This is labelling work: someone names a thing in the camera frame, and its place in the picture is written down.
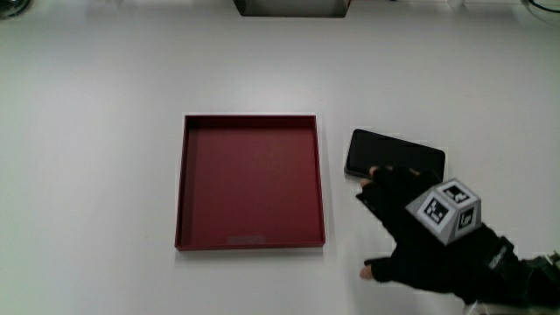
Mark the dark red square tray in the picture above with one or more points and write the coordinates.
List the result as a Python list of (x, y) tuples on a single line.
[(249, 184)]

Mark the white desk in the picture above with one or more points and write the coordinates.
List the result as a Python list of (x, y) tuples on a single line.
[(87, 131)]

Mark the person's right forearm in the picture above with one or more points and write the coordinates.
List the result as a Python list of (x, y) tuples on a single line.
[(542, 282)]

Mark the person's right hand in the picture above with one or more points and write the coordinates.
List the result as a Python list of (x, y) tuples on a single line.
[(420, 258)]

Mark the black smartphone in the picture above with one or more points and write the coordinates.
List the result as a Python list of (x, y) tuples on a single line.
[(385, 151)]

